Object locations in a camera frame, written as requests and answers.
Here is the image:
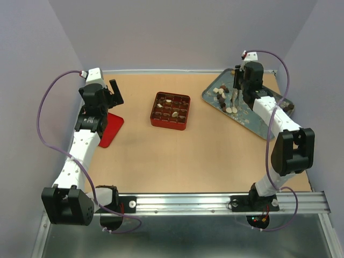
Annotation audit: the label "red chocolate box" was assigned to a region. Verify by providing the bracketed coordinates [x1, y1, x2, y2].
[150, 91, 191, 131]

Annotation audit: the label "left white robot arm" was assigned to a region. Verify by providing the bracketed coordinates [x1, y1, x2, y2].
[41, 78, 120, 226]

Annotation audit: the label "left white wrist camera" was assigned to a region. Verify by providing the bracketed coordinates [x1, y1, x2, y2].
[85, 68, 106, 88]

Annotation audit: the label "blue floral tray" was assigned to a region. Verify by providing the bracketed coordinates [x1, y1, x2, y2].
[202, 69, 302, 141]

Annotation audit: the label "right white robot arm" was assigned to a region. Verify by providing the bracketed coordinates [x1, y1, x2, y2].
[229, 61, 315, 212]

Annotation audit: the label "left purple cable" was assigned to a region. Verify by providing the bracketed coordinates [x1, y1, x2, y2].
[36, 70, 142, 234]

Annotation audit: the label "purple cable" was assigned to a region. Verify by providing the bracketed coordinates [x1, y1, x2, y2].
[36, 70, 142, 234]
[241, 49, 299, 232]

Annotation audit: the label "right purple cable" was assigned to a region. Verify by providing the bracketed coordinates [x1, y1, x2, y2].
[241, 49, 299, 232]

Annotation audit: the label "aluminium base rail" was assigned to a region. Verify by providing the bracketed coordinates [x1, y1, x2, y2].
[119, 192, 331, 216]

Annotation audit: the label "dark chocolate at tray corner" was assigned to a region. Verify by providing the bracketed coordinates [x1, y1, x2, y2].
[283, 104, 295, 112]

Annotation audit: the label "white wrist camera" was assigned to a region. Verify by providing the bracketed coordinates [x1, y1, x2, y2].
[85, 68, 106, 88]
[240, 51, 258, 70]

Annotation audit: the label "red box lid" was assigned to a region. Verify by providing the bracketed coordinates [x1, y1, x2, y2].
[98, 113, 124, 148]

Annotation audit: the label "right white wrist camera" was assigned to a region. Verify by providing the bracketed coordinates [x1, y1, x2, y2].
[240, 51, 258, 70]

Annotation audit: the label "metal tongs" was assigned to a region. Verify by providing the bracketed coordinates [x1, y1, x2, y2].
[231, 88, 241, 109]

